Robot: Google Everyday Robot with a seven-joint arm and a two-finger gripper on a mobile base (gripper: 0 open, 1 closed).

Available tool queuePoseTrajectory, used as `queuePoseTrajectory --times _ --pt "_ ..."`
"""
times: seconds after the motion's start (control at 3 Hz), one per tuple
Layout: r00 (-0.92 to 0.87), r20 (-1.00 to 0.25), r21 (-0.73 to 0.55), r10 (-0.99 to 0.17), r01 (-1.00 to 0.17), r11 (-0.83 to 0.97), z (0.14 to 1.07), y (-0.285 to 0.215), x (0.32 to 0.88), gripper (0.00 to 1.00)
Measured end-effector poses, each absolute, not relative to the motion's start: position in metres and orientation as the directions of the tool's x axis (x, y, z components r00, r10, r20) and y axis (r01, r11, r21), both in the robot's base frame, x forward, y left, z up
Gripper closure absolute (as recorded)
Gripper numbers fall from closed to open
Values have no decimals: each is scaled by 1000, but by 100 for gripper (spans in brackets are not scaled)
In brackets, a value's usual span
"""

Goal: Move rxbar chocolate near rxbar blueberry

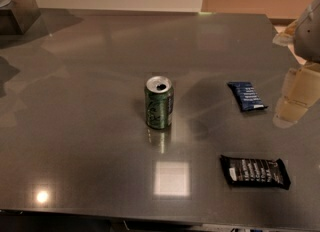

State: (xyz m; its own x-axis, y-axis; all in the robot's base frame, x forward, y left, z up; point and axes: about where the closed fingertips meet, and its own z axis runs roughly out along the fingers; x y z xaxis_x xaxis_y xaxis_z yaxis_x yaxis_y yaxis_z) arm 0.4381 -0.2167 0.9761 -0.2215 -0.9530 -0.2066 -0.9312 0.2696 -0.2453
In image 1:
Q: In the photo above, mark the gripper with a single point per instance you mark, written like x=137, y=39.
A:
x=308, y=36

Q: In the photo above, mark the black chocolate rxbar wrapper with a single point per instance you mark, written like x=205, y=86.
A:
x=250, y=172

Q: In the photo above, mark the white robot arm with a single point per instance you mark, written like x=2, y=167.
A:
x=306, y=43

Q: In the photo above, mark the blue rxbar wrapper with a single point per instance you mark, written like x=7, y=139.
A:
x=246, y=96

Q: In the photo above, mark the green soda can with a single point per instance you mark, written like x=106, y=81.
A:
x=159, y=101

